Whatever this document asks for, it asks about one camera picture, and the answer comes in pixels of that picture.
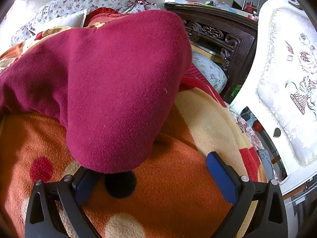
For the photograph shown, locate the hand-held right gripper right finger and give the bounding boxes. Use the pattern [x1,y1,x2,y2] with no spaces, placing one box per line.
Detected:
[206,151,289,238]

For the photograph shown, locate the white pillow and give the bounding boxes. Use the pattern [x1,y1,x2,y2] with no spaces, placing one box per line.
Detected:
[32,9,88,34]

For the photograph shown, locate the small floral pillow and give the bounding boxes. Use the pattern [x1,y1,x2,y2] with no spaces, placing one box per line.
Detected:
[192,49,228,92]

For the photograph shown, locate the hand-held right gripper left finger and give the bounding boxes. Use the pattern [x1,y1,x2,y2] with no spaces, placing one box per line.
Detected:
[25,166,102,238]

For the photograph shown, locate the orange red printed blanket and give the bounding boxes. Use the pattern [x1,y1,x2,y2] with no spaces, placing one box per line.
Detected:
[0,27,268,238]

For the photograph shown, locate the dark carved wooden headboard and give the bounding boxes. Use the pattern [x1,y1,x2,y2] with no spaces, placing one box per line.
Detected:
[161,2,258,102]

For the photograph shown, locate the white upholstered chair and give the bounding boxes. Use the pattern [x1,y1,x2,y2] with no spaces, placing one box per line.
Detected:
[229,0,317,228]

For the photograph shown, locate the red ruffled pillow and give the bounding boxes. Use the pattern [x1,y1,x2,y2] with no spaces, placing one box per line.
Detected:
[83,7,122,28]

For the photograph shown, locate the maroon fleece garment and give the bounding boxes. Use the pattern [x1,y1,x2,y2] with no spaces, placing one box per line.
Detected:
[0,9,192,174]

